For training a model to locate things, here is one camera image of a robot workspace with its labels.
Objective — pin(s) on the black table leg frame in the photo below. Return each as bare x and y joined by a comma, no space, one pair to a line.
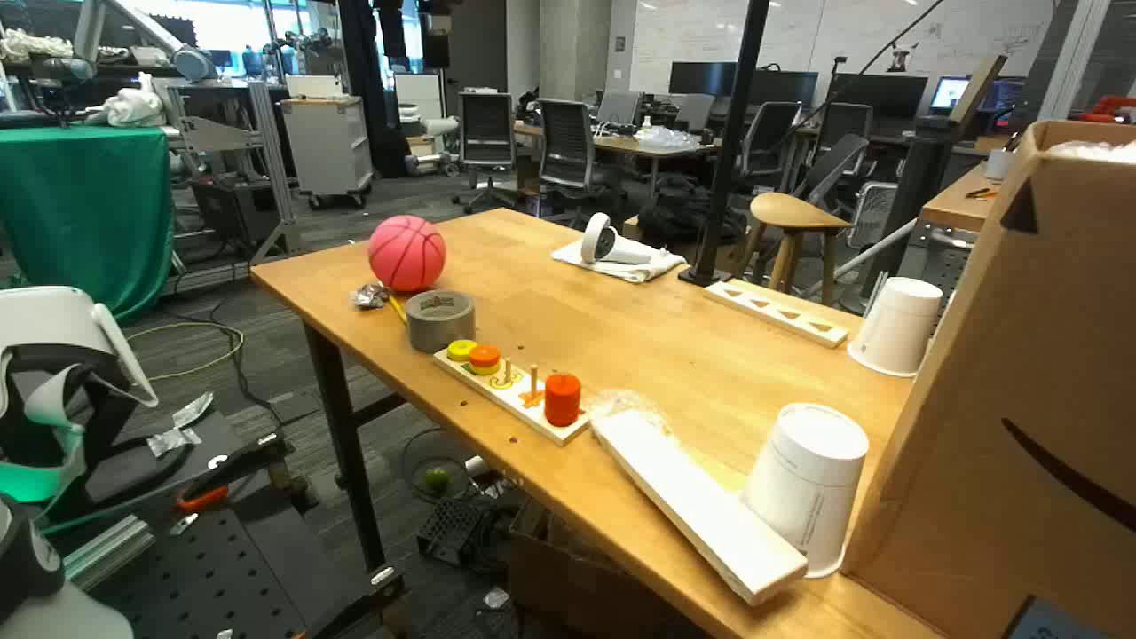
349,449

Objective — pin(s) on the round wooden office table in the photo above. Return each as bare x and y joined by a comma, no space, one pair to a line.
650,145

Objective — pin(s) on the yellow disc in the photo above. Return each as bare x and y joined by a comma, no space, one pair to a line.
458,351

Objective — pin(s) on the red-orange cylinder block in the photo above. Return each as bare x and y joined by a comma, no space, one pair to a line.
562,398

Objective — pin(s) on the grey duct tape roll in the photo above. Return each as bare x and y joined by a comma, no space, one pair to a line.
440,321

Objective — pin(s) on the grey metal shelf frame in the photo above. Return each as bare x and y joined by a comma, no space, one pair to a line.
262,165

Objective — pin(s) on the black computer monitor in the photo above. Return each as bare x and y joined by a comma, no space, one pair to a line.
702,80
879,95

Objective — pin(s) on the clear plastic bag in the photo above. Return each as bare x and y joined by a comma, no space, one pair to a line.
624,411

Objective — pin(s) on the small silver metal clip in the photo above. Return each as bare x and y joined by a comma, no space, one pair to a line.
370,297

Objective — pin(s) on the large white paper cup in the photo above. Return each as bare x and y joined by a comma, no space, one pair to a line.
808,483

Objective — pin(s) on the lit blue screen monitor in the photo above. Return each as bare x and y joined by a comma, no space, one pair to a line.
949,95

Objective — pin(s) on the large cardboard box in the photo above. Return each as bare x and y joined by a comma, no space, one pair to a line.
1016,391

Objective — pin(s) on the long white flat board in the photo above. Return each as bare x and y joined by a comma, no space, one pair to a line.
698,501

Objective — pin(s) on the black box on floor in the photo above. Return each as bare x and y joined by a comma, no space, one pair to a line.
462,530

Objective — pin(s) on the white VR controller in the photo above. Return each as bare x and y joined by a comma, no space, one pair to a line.
597,238

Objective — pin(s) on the black vertical pole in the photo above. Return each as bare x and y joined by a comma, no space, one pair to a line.
733,145

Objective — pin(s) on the white rolling cabinet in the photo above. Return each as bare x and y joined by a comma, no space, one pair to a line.
327,146

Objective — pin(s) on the white tray with round holes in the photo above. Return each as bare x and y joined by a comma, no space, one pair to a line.
778,315

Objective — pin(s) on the wooden side desk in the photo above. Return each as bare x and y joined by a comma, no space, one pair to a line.
958,200

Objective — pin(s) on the red rubber ball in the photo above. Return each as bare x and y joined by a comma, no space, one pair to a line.
407,252

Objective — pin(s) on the white cloth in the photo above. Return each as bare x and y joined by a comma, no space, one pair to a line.
639,269

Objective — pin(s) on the wooden stool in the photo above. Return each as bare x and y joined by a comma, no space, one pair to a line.
796,216

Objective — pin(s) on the green cloth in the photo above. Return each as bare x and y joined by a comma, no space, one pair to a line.
81,216

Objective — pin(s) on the small green ball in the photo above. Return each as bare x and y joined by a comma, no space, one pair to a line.
436,482

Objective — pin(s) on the orange disc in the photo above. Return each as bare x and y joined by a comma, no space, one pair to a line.
484,360

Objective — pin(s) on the white peg board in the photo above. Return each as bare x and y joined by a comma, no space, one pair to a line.
514,391

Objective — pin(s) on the black perforated metal plate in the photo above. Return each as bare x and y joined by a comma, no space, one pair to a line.
223,580

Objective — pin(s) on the black mesh office chair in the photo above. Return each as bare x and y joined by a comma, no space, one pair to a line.
486,131
564,145

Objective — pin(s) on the small white paper cup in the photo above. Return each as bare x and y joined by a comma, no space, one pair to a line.
897,326

